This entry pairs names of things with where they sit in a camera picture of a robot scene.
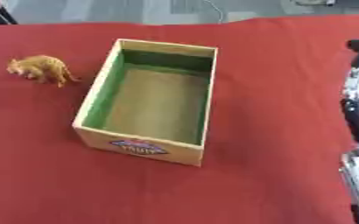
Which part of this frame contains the tan cardboard box green inside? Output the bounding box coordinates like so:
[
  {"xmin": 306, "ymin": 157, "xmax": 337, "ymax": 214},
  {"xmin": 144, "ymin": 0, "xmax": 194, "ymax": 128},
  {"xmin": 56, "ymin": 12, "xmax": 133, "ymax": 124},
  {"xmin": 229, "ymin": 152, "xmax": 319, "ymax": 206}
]
[{"xmin": 70, "ymin": 38, "xmax": 222, "ymax": 168}]

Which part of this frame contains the orange toy cat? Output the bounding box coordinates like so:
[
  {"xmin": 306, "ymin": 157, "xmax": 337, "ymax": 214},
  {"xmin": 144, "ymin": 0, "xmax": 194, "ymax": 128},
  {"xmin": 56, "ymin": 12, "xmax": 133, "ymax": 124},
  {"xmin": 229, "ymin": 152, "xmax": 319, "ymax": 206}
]
[{"xmin": 4, "ymin": 54, "xmax": 81, "ymax": 88}]

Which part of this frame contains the white cable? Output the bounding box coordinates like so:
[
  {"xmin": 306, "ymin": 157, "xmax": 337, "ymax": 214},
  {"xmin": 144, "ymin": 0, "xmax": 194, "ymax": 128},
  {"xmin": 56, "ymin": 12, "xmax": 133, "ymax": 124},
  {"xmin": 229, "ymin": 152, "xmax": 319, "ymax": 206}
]
[{"xmin": 202, "ymin": 0, "xmax": 226, "ymax": 25}]

